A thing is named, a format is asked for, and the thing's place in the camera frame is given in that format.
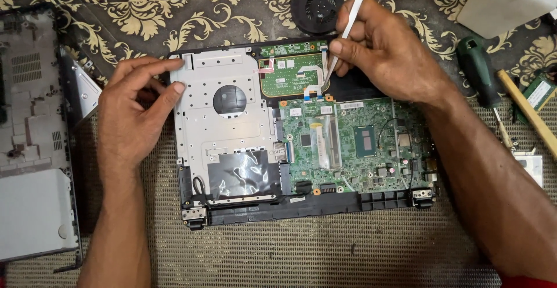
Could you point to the silver laptop hinge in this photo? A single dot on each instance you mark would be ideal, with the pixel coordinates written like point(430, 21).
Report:
point(194, 216)
point(422, 197)

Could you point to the silver optical drive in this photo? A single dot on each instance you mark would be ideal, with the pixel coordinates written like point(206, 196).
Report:
point(82, 90)

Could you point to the wooden stick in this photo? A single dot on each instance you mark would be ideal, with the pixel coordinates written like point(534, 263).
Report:
point(528, 111)

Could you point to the white plastic pry tool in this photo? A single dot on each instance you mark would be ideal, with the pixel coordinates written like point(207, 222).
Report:
point(359, 0)

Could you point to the black round cooling fan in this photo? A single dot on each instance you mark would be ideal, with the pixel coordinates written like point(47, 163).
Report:
point(315, 7)

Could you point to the black gold patterned cloth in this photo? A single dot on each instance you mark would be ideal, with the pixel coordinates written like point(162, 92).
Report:
point(174, 9)

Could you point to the black glossy foil sheet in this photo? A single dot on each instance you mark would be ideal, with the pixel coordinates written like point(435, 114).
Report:
point(243, 172)

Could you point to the processor chip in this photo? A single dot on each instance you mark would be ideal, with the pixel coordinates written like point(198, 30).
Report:
point(365, 141)

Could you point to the beige woven mat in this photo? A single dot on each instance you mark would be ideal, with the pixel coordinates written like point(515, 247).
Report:
point(304, 257)

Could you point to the silver drive bracket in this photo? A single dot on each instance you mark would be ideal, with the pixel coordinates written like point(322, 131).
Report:
point(531, 166)

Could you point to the grey flat panel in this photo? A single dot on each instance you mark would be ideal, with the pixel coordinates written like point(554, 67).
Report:
point(504, 2)

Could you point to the grey laptop bottom cover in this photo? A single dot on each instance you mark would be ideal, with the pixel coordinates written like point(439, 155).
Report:
point(32, 148)

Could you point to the green touchpad circuit board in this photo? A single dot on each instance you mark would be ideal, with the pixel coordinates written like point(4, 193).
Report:
point(287, 79)

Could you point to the black laptop base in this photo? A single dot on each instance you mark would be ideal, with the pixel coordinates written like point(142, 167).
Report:
point(330, 207)

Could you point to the person's right hand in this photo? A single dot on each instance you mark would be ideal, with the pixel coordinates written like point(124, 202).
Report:
point(391, 57)

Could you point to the silver metal keyboard plate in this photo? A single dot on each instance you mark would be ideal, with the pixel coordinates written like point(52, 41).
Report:
point(204, 122)

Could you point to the loose green memory module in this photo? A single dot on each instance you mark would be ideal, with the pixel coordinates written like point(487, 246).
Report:
point(538, 94)

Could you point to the narrow green button board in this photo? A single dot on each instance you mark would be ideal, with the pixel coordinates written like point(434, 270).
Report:
point(291, 47)

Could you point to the green laptop motherboard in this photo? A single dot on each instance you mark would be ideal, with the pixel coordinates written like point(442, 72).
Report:
point(370, 170)

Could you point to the person's red clothing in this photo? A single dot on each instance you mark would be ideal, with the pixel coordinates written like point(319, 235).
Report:
point(528, 282)

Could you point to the person's left hand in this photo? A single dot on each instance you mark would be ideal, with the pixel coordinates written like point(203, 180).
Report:
point(124, 105)

